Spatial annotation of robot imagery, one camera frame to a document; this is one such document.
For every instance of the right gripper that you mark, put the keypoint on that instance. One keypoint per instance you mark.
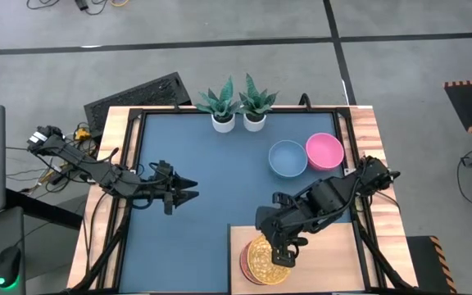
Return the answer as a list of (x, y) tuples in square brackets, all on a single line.
[(279, 227)]

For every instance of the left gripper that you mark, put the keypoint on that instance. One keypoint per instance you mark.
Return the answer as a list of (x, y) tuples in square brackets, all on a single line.
[(170, 192)]

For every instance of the teal star-pattern bowl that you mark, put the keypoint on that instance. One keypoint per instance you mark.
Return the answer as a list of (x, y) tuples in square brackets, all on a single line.
[(260, 262)]

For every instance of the plain blue bowl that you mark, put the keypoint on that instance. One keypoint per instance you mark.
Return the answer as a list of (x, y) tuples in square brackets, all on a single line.
[(287, 157)]

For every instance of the plain pink bowl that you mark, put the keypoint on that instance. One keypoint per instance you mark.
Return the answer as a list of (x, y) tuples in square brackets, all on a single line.
[(325, 151)]

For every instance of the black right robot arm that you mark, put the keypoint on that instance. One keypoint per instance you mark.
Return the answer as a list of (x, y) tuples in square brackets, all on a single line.
[(326, 196)]

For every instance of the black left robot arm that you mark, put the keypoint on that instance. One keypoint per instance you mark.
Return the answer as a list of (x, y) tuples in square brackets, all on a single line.
[(96, 174)]

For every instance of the blue table mat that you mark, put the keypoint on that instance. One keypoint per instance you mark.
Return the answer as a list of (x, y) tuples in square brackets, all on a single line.
[(203, 155)]

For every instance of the red patterned bowl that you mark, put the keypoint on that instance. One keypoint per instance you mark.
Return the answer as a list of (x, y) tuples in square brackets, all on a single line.
[(243, 262)]

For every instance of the wooden cutting board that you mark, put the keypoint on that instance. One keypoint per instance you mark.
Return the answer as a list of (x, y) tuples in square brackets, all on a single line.
[(334, 266)]

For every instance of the snake plant in white pot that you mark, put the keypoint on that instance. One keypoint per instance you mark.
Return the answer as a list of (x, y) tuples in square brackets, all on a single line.
[(223, 123), (254, 122)]

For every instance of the black rig strut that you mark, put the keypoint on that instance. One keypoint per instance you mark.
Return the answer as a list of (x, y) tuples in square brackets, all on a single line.
[(379, 258), (105, 250)]

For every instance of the yellow plug connector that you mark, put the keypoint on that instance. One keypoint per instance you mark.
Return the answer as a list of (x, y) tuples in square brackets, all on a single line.
[(81, 133)]

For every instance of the black power strip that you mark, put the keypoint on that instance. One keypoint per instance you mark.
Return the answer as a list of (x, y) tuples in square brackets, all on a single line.
[(62, 177)]

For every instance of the black computer mouse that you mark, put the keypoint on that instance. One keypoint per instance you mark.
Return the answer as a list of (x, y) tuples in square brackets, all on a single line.
[(7, 266)]

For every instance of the black power adapter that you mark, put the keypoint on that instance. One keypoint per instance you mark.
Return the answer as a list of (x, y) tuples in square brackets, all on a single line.
[(82, 4)]

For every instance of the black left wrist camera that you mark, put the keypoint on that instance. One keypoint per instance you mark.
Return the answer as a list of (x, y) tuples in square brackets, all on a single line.
[(164, 168)]

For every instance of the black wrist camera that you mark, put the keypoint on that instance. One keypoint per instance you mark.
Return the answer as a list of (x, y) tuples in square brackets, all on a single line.
[(164, 168), (283, 198)]

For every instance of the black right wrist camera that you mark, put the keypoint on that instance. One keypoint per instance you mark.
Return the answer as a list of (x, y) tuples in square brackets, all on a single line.
[(283, 198)]

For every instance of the black table frame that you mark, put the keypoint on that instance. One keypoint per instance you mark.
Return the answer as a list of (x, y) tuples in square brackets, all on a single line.
[(170, 110)]

